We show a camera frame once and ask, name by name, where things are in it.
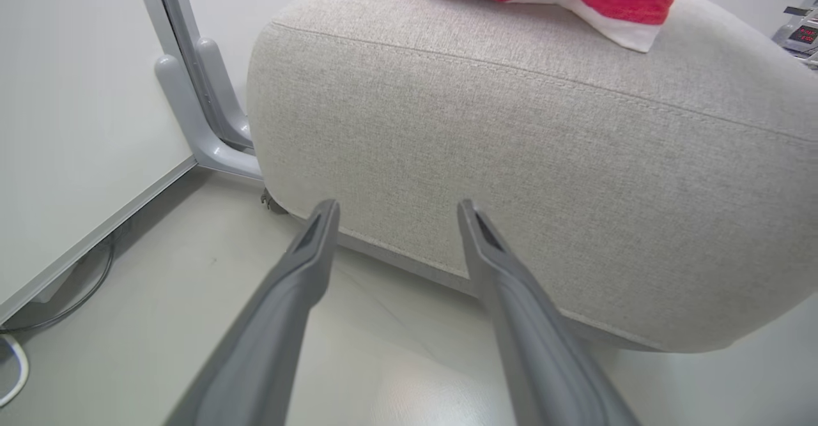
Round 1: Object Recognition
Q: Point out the dark small caster wheel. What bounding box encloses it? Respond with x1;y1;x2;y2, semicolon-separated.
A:
260;188;289;216

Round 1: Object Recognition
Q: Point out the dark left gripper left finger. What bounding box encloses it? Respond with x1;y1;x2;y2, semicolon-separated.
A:
163;199;341;426

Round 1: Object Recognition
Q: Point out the black cable under partition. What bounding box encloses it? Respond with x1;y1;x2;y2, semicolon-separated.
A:
0;231;117;335

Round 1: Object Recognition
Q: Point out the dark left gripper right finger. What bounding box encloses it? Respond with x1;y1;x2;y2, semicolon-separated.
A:
456;198;642;426

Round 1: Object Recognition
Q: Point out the grey fabric sofa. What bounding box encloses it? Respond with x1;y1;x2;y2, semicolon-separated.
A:
246;0;818;354

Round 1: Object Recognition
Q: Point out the grey partition foot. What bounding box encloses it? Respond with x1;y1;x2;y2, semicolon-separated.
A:
195;37;254;152
155;54;264;181

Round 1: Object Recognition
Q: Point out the grey device with red display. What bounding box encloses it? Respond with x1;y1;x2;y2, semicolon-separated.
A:
772;0;818;70

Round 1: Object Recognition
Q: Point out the thick white looped cable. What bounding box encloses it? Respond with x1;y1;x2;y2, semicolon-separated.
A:
0;333;30;409

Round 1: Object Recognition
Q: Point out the large white partition panel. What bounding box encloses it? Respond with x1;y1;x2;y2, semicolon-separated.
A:
0;0;199;324

